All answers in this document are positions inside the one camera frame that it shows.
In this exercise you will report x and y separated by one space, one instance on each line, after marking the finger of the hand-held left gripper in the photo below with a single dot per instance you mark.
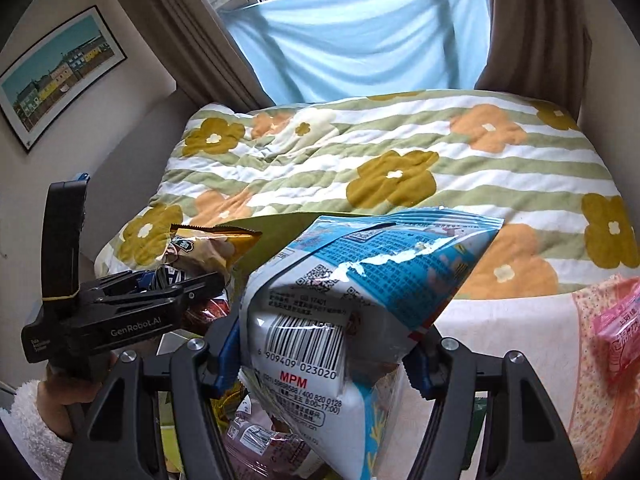
185 294
117 284

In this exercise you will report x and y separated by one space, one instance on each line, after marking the person's left hand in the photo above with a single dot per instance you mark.
55 395

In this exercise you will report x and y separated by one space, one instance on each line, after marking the brown yellow striped snack packet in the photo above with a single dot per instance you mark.
210 255

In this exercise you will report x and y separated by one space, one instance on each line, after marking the gold yellow snack packet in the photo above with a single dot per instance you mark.
227 402

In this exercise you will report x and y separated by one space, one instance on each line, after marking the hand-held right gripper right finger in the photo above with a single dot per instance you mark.
417 365

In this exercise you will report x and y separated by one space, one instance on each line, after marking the yellow green cardboard box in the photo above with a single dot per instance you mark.
282 232

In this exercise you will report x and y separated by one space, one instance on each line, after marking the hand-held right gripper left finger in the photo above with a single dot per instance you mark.
227 347

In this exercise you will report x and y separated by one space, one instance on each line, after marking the pink snack packet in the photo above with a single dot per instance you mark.
620 332

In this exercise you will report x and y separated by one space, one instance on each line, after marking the framed house picture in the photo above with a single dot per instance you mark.
55 75

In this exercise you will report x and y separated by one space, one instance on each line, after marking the floral striped blanket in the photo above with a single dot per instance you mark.
325 160

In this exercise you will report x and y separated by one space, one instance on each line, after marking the light blue cloth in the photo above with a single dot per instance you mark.
360 40

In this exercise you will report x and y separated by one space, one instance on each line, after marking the pink plastic bag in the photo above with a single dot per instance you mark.
590 390

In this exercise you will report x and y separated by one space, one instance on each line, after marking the brown curtain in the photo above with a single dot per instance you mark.
535 35
200 35

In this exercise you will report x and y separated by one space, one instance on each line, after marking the blue white snack packet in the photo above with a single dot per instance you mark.
320 320

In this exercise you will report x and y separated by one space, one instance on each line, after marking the person's left forearm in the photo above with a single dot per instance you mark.
27 430

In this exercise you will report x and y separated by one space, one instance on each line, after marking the silver purple snack packet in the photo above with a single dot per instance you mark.
250 432

